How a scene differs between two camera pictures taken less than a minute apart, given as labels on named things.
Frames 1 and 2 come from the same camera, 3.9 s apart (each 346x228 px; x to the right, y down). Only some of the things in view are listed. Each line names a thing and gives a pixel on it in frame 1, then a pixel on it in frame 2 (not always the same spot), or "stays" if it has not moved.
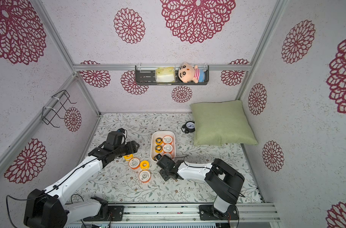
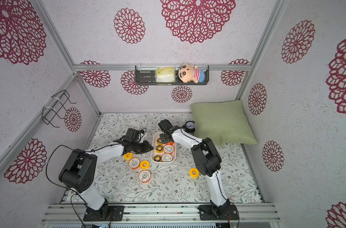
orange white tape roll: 168,154 stays
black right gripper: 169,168 → 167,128
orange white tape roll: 134,163 stays
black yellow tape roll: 158,148 stays
